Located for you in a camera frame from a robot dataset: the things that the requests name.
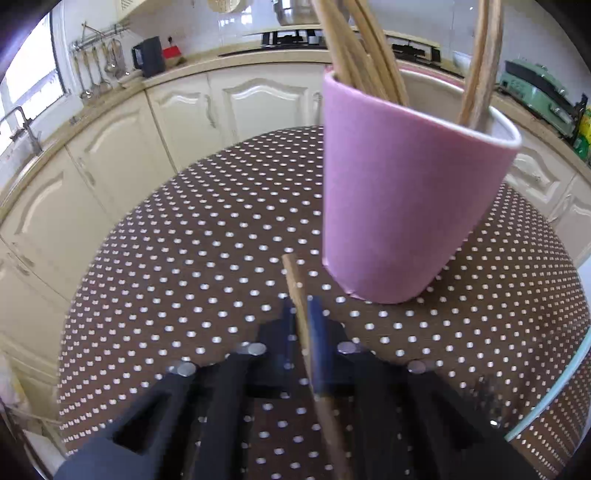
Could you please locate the kitchen faucet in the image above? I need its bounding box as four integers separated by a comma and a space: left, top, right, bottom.
1, 105, 43, 156

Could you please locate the hanging utensil rack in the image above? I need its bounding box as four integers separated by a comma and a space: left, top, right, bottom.
69, 21, 131, 106

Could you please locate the black gas stove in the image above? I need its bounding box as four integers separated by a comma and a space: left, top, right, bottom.
221, 25, 442, 65

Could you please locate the green electric cooker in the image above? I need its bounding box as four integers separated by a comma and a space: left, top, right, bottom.
498, 59, 589, 145

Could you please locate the stainless steel steamer pot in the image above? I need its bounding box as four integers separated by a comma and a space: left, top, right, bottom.
273, 0, 318, 26

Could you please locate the black electric kettle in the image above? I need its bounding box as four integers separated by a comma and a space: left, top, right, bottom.
131, 36, 166, 78

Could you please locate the round perforated steamer plate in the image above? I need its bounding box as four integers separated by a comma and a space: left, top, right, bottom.
207, 0, 250, 15

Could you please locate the brown polka dot tablecloth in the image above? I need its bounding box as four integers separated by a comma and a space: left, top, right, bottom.
57, 127, 590, 479

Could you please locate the white ceramic bowl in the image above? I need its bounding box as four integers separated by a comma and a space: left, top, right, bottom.
453, 51, 472, 77

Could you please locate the window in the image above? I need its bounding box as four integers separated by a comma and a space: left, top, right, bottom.
1, 11, 68, 140

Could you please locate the pink utensil holder cup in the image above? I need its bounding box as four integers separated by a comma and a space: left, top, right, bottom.
322, 71, 522, 304

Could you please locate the green bottle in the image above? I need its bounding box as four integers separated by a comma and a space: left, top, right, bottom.
573, 107, 591, 164

